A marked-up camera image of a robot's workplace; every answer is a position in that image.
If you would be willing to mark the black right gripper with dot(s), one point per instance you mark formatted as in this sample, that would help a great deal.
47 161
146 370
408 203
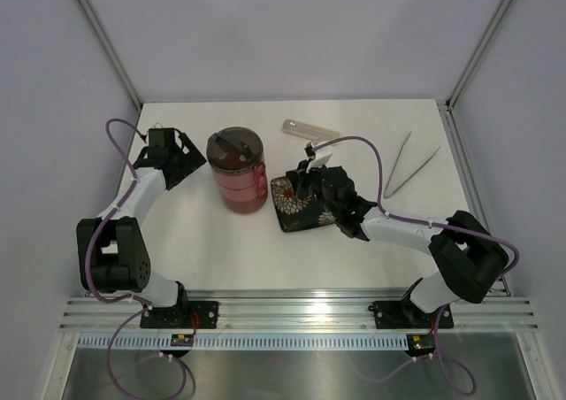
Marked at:
300 177

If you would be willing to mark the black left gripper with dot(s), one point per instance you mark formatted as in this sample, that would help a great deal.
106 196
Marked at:
193 159

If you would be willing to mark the grey transparent lid red handles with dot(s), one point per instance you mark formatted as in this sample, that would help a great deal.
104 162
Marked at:
234 148

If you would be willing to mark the metal food tongs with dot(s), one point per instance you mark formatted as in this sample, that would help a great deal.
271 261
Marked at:
411 158

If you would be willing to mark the dark pink bowl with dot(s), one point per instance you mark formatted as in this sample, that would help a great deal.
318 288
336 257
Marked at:
245 207

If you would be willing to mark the pink bowl with handles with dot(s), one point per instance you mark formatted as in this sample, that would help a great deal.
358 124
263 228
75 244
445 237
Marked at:
242 195

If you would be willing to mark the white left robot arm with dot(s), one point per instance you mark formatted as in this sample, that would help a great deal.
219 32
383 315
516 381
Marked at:
114 259

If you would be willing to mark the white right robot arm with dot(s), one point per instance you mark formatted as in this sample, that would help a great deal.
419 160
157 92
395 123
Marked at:
468 258

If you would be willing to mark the black floral square plate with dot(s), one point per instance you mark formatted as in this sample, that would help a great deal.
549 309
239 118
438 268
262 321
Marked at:
295 214

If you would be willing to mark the beige cutlery case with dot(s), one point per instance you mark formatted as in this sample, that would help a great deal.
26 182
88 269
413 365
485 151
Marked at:
307 131

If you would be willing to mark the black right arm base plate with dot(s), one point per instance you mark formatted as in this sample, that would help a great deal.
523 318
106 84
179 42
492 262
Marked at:
405 315

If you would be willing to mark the aluminium front rail frame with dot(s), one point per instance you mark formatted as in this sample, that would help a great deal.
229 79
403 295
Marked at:
306 311

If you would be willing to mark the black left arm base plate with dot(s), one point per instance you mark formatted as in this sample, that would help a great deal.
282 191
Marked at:
202 314

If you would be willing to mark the left aluminium post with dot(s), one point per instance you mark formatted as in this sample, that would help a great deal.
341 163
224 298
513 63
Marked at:
95 24

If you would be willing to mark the aluminium post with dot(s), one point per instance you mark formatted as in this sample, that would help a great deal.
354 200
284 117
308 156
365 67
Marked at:
487 37
95 24

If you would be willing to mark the slotted white cable duct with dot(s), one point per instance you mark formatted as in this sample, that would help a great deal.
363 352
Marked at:
246 342

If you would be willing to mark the right aluminium post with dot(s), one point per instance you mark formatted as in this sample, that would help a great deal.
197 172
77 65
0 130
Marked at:
487 37

